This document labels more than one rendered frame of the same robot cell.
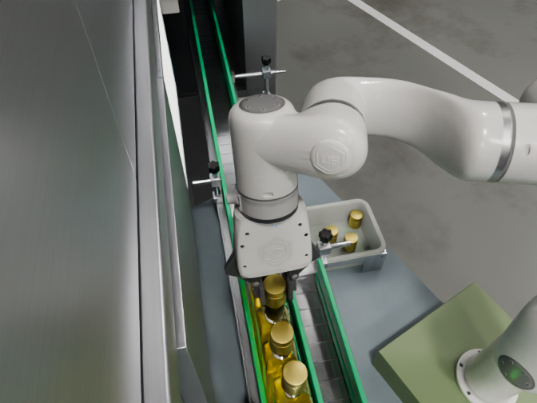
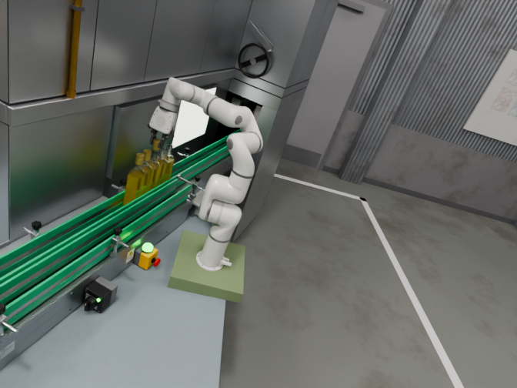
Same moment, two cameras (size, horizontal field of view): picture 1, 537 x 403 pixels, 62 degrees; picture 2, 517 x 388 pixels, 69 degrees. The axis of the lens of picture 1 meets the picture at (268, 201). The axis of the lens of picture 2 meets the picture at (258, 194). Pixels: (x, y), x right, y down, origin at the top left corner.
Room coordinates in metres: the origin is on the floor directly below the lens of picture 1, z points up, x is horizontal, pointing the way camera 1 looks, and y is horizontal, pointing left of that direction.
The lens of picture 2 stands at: (-0.88, -1.07, 1.91)
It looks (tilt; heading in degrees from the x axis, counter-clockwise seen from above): 28 degrees down; 23
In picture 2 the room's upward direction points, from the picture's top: 20 degrees clockwise
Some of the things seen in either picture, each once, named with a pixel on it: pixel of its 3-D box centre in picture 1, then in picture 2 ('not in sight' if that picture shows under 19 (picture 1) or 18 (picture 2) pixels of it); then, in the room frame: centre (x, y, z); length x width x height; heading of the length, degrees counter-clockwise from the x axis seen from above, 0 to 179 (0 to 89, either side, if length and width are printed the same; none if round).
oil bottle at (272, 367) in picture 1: (279, 372); (141, 184); (0.25, -0.02, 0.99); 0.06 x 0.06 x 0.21; 10
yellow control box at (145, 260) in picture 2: not in sight; (146, 256); (0.12, -0.25, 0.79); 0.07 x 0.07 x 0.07; 11
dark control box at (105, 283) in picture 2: not in sight; (100, 295); (-0.16, -0.30, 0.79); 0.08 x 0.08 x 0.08; 11
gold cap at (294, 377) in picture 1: (294, 377); (139, 158); (0.20, -0.04, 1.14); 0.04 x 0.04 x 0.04
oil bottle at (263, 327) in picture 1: (273, 340); (149, 180); (0.31, -0.01, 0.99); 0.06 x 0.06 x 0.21; 12
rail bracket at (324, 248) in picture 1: (312, 251); (191, 185); (0.52, -0.10, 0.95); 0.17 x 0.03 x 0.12; 101
